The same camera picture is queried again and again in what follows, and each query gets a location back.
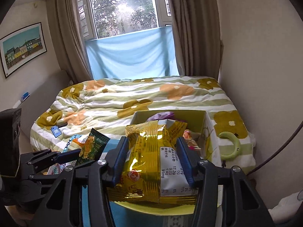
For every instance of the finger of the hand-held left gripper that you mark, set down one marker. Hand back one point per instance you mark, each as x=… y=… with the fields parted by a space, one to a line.
x=68 y=155

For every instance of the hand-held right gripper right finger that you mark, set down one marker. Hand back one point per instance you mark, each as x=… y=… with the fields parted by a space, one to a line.
x=187 y=163

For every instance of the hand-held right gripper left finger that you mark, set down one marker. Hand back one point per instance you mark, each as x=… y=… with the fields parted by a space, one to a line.
x=119 y=160

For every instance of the green snack packet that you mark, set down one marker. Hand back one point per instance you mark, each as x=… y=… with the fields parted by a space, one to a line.
x=94 y=144

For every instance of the green cardboard box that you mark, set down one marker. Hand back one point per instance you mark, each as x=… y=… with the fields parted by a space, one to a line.
x=210 y=144

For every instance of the yellow snack bag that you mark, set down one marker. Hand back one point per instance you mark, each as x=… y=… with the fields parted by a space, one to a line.
x=151 y=151

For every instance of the patterned snack packet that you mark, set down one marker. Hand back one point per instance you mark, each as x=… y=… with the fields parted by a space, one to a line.
x=55 y=167

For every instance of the small blue device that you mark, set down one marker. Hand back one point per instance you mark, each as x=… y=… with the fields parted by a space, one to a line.
x=55 y=132

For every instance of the white tube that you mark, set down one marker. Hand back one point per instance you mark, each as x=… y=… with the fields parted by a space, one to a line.
x=17 y=104

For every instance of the blue white small object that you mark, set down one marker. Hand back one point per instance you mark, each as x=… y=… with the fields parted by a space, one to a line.
x=24 y=97

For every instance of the green neck fan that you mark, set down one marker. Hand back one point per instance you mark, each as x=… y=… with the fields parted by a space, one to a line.
x=236 y=146

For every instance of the purple snack bag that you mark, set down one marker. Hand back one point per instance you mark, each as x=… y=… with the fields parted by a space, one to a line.
x=161 y=116

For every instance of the grey headboard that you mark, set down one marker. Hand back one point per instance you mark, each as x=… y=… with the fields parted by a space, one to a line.
x=42 y=99

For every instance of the teal table mat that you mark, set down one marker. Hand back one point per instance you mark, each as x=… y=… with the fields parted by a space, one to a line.
x=132 y=215

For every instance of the floral striped blanket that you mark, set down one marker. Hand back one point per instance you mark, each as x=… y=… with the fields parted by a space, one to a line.
x=142 y=94

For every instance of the light blue cloth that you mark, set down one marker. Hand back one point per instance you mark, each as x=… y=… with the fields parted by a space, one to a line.
x=130 y=52

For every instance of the white cloth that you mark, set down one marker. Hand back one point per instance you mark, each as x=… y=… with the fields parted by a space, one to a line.
x=288 y=205

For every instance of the brown curtain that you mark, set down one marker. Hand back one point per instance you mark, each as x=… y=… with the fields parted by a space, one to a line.
x=68 y=40
x=196 y=28

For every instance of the white framed window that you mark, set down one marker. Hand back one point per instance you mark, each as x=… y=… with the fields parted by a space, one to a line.
x=123 y=9

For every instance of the framed wall picture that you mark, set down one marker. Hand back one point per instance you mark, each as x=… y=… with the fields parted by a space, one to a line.
x=21 y=47

